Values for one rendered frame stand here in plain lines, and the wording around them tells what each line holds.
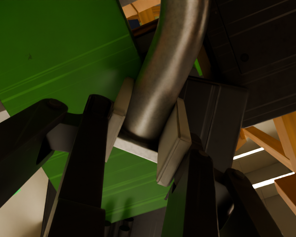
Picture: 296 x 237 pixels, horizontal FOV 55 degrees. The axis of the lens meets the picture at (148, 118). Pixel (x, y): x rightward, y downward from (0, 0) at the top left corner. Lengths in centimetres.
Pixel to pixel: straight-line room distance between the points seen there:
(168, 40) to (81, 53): 7
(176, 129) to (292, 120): 90
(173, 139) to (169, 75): 4
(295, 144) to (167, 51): 91
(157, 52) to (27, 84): 11
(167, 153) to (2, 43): 15
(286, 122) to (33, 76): 90
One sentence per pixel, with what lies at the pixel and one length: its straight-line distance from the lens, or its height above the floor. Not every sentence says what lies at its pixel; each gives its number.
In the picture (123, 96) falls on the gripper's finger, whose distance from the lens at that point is 16.
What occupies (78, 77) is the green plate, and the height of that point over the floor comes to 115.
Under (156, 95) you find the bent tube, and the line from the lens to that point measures 18.
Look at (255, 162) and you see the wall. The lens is 985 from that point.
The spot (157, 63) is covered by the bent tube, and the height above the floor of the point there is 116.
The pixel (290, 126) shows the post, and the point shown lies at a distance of 104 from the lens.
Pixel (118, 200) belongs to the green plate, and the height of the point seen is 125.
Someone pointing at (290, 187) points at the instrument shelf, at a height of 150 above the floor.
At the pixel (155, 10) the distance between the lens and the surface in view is 373.
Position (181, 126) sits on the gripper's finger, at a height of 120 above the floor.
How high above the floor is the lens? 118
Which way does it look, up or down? 4 degrees up
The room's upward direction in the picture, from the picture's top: 159 degrees clockwise
